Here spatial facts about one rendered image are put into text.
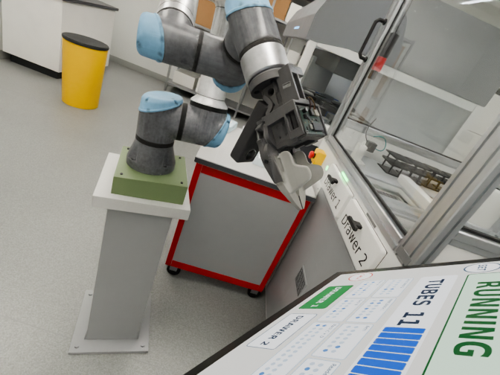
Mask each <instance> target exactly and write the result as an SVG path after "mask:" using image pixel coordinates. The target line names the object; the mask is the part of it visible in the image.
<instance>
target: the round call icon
mask: <svg viewBox="0 0 500 375"><path fill-rule="evenodd" d="M376 273H377V272H366V273H357V274H353V275H351V276H350V277H349V278H348V279H347V280H345V281H343V282H347V281H367V280H369V279H370V278H371V277H372V276H373V275H375V274H376Z"/></svg>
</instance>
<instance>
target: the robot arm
mask: <svg viewBox="0 0 500 375"><path fill-rule="evenodd" d="M213 1H214V4H215V6H216V8H215V12H214V18H213V22H212V26H211V32H210V33H209V32H206V31H203V30H200V29H197V28H195V27H194V26H195V21H196V13H197V8H198V3H199V0H160V2H159V4H158V9H157V11H156V13H150V12H143V13H142V14H141V16H140V19H139V22H138V29H137V37H136V48H137V52H138V53H139V54H140V55H141V56H143V57H147V58H150V59H151V60H155V61H156V62H157V63H166V64H168V65H173V66H175V67H179V68H183V69H186V70H188V71H193V72H195V73H197V74H201V77H200V81H199V88H198V92H197V94H196V95H194V96H193V97H192V98H191V99H190V104H188V103H183V98H182V97H181V96H180V95H178V94H174V93H171V92H161V91H153V92H146V93H145V94H143V95H142V97H141V102H140V106H139V107H138V110H139V112H138V122H137V128H136V134H135V140H134V141H133V143H132V145H131V147H130V148H129V151H128V153H127V154H126V163H127V164H128V165H129V166H130V167H131V168H132V169H133V170H136V171H138V172H140V173H144V174H148V175H154V176H161V175H166V174H169V173H172V172H173V171H174V168H175V164H176V160H175V154H174V149H173V145H174V141H175V140H177V141H183V142H188V143H191V144H197V145H201V146H203V147H212V148H217V147H219V146H220V145H221V143H222V142H223V141H224V139H225V136H226V134H227V132H228V128H229V124H230V122H231V116H230V115H229V114H228V113H227V111H228V107H227V106H226V104H225V96H226V93H227V92H228V93H235V92H238V91H239V90H241V89H242V88H243V87H244V85H245V84H246V85H247V86H248V87H249V91H250V93H251V96H252V97H253V98H255V99H263V100H259V101H258V102H257V104H256V106H255V108H254V109H253V111H252V113H251V115H250V117H249V119H248V121H247V123H246V125H245V126H244V128H243V131H242V132H241V134H240V137H239V138H238V140H237V142H236V144H235V145H234V148H233V150H232V151H231V154H230V156H231V157H232V158H233V160H235V161H236V162H237V163H242V162H252V161H254V159H255V157H256V155H257V154H258V152H260V157H261V160H262V162H263V166H264V167H265V168H266V171H267V172H268V174H269V176H270V177H271V179H272V181H273V182H274V183H275V184H276V185H277V186H278V188H279V190H280V191H281V193H282V194H283V195H284V196H285V197H286V198H287V199H288V200H289V201H290V202H291V203H292V204H293V205H294V207H295V208H296V209H297V210H302V209H304V207H305V202H306V189H307V188H309V187H311V186H312V185H314V184H315V183H316V182H317V181H319V180H320V179H321V178H322V177H323V175H324V171H323V168H322V166H321V165H318V164H310V163H309V162H308V161H307V157H306V155H305V153H304V152H302V151H301V150H300V147H302V146H305V147H308V146H310V145H312V144H314V143H316V142H318V140H319V139H321V138H324V137H325V136H327V135H328V133H327V129H326V126H325V123H324V119H323V117H322V114H321V110H320V108H319V105H318V104H317V103H315V102H314V100H313V99H312V98H311V97H307V96H305V95H304V90H303V88H302V85H301V81H300V78H302V77H303V76H304V74H303V71H302V68H300V67H297V68H296V67H294V66H293V65H291V64H289V61H288V59H287V56H286V52H285V49H284V46H283V43H282V40H281V35H280V33H279V30H278V26H277V23H276V21H275V17H274V14H273V12H274V11H273V8H272V6H271V5H270V3H269V0H213ZM307 98H308V99H309V100H307ZM310 98H311V99H312V100H310ZM308 106H310V107H308ZM311 106H312V107H311ZM279 154H280V155H279Z"/></svg>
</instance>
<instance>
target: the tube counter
mask: <svg viewBox="0 0 500 375"><path fill-rule="evenodd" d="M439 311H440V310H395V311H394V313H393V314H392V315H391V317H390V318H389V319H388V320H387V321H386V323H385V324H384V325H383V327H382V328H381V329H380V331H379V332H378V333H377V334H376V335H375V336H374V338H373V339H372V340H371V342H370V343H369V344H368V346H367V347H366V348H365V349H364V350H363V351H362V353H361V354H360V355H359V357H358V358H357V359H356V361H355V362H354V363H353V364H352V365H351V366H350V368H349V369H348V370H347V372H346V373H345V374H344V375H406V372H407V371H408V369H409V367H410V365H411V363H412V361H413V360H414V358H415V356H416V354H417V352H418V350H419V348H420V346H421V344H422V343H423V340H424V339H425V337H426V335H427V333H428V331H429V329H430V327H431V326H432V324H433V322H434V320H435V318H436V316H437V314H438V313H439Z"/></svg>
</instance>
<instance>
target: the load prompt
mask: <svg viewBox="0 0 500 375"><path fill-rule="evenodd" d="M421 375H500V272H490V273H478V274H467V277H466V279H465V281H464V283H463V286H462V287H461V290H460V292H459V293H458V297H457V298H456V300H455V303H454V304H453V307H452V309H451V311H450V313H449V316H448V318H447V320H446V322H445V324H444V326H443V329H442V330H441V332H440V335H439V337H438V339H437V341H436V343H435V346H434V348H433V350H432V352H431V354H430V356H429V359H428V361H427V363H426V365H425V368H424V369H423V372H422V374H421Z"/></svg>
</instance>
